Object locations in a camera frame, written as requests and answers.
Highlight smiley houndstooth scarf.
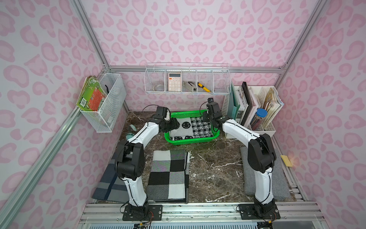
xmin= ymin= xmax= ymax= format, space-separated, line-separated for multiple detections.
xmin=169 ymin=116 xmax=213 ymax=141

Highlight black white checkered scarf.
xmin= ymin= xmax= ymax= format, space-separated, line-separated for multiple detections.
xmin=146 ymin=150 xmax=190 ymax=203

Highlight plain grey scarf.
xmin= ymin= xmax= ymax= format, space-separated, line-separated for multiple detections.
xmin=240 ymin=145 xmax=292 ymax=201

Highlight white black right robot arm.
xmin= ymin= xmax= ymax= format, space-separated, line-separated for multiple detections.
xmin=203 ymin=98 xmax=276 ymax=207

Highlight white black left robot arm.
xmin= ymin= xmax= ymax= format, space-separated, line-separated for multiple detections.
xmin=114 ymin=106 xmax=178 ymax=210

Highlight green plastic basket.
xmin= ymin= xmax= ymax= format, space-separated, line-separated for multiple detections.
xmin=165 ymin=110 xmax=220 ymax=146

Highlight navy grey plaid scarf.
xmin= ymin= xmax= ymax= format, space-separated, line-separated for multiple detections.
xmin=92 ymin=153 xmax=129 ymax=203

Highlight green folder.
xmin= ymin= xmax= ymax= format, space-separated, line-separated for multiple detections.
xmin=227 ymin=84 xmax=240 ymax=120

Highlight yellow black utility knife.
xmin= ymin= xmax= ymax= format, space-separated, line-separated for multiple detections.
xmin=197 ymin=82 xmax=211 ymax=93

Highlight small mint cap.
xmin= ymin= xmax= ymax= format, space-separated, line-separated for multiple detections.
xmin=130 ymin=124 xmax=137 ymax=132

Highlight grey stapler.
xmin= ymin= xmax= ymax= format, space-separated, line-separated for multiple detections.
xmin=183 ymin=81 xmax=197 ymax=92

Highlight round tape dispenser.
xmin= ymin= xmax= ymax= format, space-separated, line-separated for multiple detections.
xmin=153 ymin=82 xmax=165 ymax=92

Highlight black binder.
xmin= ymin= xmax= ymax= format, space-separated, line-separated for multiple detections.
xmin=241 ymin=82 xmax=253 ymax=127

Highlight white desktop file organizer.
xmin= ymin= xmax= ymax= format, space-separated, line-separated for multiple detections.
xmin=222 ymin=86 xmax=276 ymax=137

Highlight pink book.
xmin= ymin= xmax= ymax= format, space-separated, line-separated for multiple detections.
xmin=245 ymin=87 xmax=259 ymax=128

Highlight blue lid pencil jar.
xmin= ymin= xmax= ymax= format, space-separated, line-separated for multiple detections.
xmin=250 ymin=108 xmax=267 ymax=131

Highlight pink white calculator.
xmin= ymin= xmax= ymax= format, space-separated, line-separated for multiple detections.
xmin=168 ymin=72 xmax=182 ymax=92

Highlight beige paper stack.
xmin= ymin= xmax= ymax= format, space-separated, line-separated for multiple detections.
xmin=257 ymin=86 xmax=285 ymax=128

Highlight green red booklet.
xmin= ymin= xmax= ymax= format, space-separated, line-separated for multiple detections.
xmin=76 ymin=75 xmax=107 ymax=112

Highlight yellow sticky note pad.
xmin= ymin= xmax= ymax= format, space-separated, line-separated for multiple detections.
xmin=281 ymin=155 xmax=293 ymax=168

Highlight clear wall shelf organizer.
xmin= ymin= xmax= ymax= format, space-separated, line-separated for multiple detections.
xmin=144 ymin=63 xmax=232 ymax=95

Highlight white wire wall basket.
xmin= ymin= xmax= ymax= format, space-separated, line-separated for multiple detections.
xmin=80 ymin=73 xmax=127 ymax=133

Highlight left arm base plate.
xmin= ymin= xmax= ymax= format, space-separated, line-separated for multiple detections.
xmin=122 ymin=204 xmax=163 ymax=221

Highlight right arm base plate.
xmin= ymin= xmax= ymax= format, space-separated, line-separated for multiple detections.
xmin=235 ymin=200 xmax=281 ymax=221

